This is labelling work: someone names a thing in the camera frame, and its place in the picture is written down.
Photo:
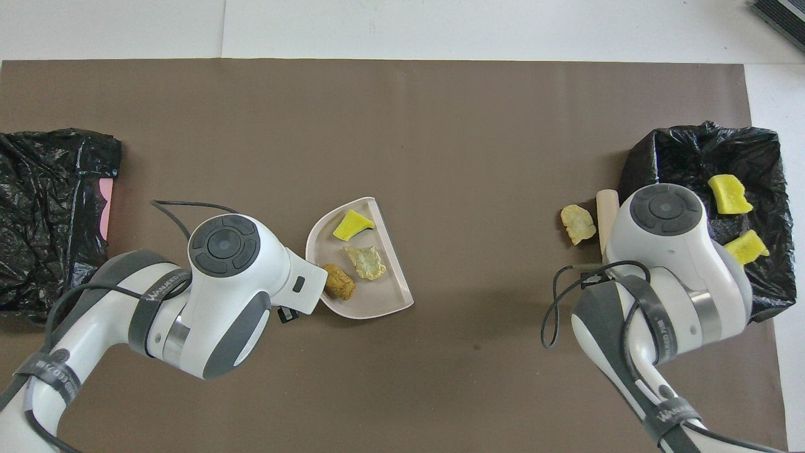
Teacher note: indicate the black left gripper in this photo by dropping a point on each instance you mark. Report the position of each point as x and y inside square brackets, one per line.
[288, 315]

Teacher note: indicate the dark ribbed device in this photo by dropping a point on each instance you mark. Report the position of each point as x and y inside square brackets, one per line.
[786, 16]

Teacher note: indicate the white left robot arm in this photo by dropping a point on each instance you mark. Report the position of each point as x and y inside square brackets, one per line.
[233, 283]

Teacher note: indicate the pale beige sponge chunk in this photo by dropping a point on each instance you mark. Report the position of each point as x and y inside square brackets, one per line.
[577, 224]
[366, 263]

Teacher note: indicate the yellow sponge piece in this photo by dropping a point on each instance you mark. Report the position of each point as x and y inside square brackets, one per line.
[748, 246]
[729, 195]

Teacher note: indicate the beige plastic dustpan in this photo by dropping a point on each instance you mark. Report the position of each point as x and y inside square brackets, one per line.
[377, 296]

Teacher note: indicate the pink plastic bin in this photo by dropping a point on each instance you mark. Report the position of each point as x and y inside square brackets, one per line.
[107, 207]

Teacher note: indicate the brown table mat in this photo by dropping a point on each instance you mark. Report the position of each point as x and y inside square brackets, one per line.
[471, 157]

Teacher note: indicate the beige brush with black bristles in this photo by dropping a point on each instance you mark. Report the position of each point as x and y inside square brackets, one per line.
[607, 217]

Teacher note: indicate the black plastic trash bag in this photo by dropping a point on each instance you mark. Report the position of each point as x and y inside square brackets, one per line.
[44, 189]
[679, 157]

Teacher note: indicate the small yellow sponge wedge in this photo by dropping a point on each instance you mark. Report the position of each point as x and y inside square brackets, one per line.
[351, 226]

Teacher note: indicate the brown foam cylinder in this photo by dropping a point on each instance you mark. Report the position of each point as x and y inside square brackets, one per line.
[341, 283]

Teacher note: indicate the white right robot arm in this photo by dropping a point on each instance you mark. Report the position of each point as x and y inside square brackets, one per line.
[666, 251]

